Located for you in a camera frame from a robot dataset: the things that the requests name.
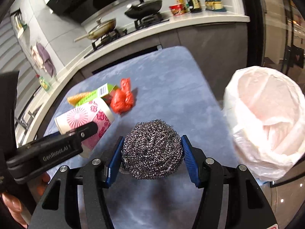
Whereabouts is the wok with glass lid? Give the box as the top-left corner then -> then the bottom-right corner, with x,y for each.
74,17 -> 117,43

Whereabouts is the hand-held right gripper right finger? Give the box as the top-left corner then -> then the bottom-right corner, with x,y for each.
180,135 -> 279,229

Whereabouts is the pink patterned paper cup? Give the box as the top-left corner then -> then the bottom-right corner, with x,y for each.
55,97 -> 115,158

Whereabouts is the bin with white liner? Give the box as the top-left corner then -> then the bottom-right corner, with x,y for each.
223,65 -> 305,182

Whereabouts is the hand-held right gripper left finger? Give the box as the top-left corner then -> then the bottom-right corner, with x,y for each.
29,135 -> 125,229

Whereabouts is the black range hood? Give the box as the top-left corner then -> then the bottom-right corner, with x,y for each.
38,0 -> 154,24

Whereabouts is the white hanging towel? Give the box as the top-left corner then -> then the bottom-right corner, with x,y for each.
31,45 -> 44,71

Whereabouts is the green cardboard box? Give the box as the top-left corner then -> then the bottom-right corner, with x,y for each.
75,83 -> 120,108

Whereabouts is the purple hanging towel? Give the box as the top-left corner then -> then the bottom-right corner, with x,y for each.
36,42 -> 57,78

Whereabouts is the glass sliding door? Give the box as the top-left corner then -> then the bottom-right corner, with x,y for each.
250,0 -> 305,77

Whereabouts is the black built-in oven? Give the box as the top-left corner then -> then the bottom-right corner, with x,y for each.
92,45 -> 163,75

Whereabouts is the green dish soap bottle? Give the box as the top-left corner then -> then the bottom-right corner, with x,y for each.
39,76 -> 51,91

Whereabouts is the window blind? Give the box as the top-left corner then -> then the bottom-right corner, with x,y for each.
0,21 -> 31,115

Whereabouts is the black gas stove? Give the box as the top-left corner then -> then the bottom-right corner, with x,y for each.
84,12 -> 170,59

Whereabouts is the orange corrugated sponge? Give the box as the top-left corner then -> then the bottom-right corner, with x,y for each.
67,92 -> 91,105

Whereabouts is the black pan with lid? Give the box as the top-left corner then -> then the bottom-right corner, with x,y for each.
124,0 -> 163,19

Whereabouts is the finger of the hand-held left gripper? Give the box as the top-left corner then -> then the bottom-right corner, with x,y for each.
64,122 -> 99,146

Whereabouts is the person's left hand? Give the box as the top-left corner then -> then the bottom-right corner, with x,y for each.
0,172 -> 51,228

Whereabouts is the steel wool scourer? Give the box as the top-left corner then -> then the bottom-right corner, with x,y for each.
121,119 -> 183,180

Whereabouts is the wall shelf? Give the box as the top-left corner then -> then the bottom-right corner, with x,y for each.
11,8 -> 30,39

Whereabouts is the spice jar set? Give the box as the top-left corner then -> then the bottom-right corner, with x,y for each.
205,0 -> 227,12

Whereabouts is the red knotted plastic bag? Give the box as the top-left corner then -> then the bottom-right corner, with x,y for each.
110,77 -> 135,114

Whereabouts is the red instant noodle cup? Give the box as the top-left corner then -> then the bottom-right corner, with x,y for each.
169,3 -> 187,16

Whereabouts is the blue-grey plush tablecloth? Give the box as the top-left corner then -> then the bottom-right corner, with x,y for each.
43,45 -> 241,229

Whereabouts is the kitchen counter cabinet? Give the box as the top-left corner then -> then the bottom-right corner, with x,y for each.
14,1 -> 250,146

